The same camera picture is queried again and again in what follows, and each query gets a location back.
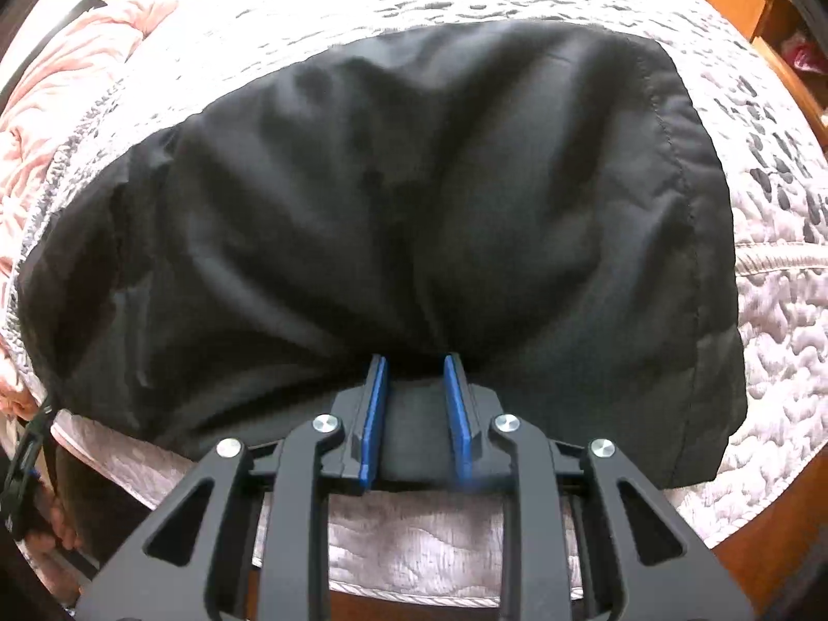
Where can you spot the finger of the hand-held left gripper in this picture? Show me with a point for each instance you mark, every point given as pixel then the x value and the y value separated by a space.
pixel 35 430

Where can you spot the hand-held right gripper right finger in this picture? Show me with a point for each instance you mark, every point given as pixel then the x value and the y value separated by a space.
pixel 456 414

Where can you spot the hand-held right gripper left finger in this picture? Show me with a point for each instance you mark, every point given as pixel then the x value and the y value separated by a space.
pixel 374 414

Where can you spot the black pants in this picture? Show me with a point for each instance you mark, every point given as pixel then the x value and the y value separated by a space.
pixel 388 207

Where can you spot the person's left hand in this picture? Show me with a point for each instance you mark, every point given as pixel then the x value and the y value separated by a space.
pixel 58 524

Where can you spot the pink fleece blanket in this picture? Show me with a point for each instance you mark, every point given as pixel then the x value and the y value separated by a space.
pixel 52 129

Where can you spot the grey quilted bedspread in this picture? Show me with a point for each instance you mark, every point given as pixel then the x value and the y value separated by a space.
pixel 776 271

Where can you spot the dark wooden headboard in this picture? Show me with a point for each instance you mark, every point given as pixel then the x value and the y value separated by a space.
pixel 90 10

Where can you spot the red bag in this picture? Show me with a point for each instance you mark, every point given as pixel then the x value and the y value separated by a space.
pixel 802 57

